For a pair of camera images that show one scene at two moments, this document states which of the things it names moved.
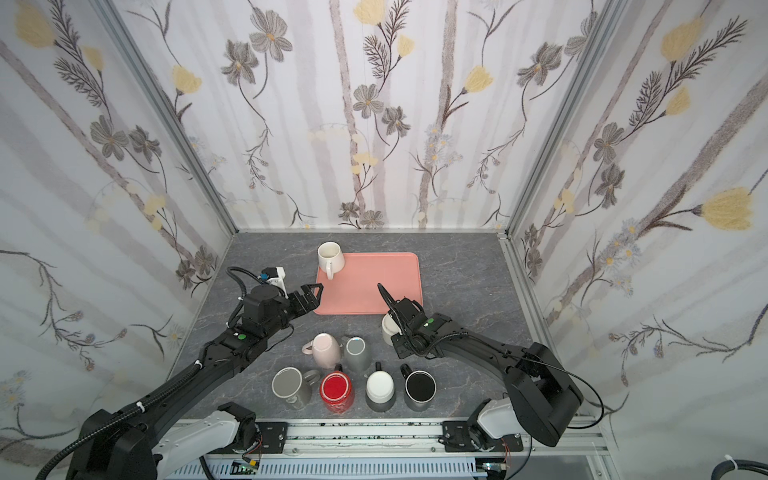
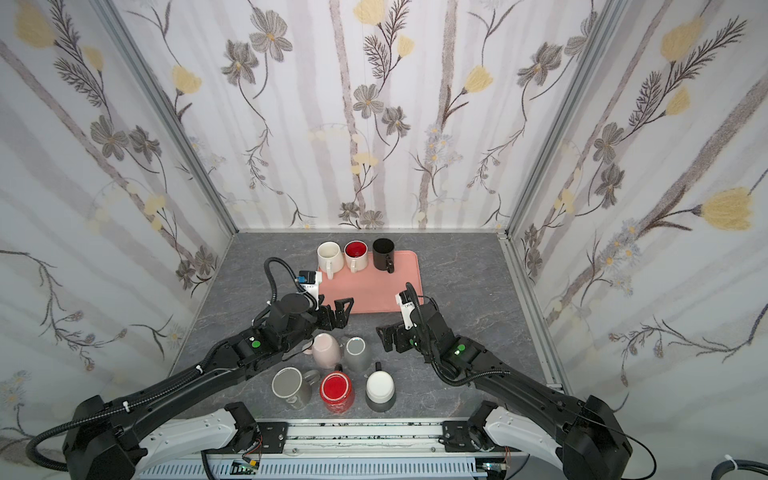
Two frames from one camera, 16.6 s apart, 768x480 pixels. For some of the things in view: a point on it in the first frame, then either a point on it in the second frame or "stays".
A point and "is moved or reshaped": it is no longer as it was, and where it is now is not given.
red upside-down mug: [337, 392] stays
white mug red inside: [389, 328] is moved or reshaped
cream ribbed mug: [330, 258] stays
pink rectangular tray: [354, 290] stays
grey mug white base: [380, 390] stays
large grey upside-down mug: [295, 386] stays
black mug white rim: [419, 388] to [383, 250]
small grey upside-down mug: [356, 354] stays
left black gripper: [302, 309] to [341, 319]
